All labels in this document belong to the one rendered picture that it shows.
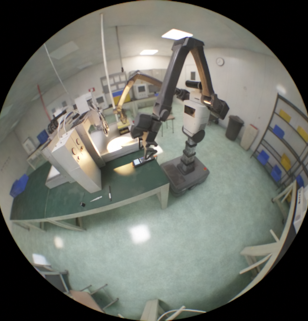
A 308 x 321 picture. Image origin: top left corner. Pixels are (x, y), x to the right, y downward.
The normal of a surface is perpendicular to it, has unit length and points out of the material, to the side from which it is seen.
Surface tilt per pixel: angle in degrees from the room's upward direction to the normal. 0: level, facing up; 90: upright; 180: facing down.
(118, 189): 0
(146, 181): 0
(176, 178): 0
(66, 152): 90
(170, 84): 89
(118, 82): 90
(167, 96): 77
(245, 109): 90
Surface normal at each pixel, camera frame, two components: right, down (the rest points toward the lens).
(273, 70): -0.92, 0.33
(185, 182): -0.09, -0.67
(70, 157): 0.37, 0.66
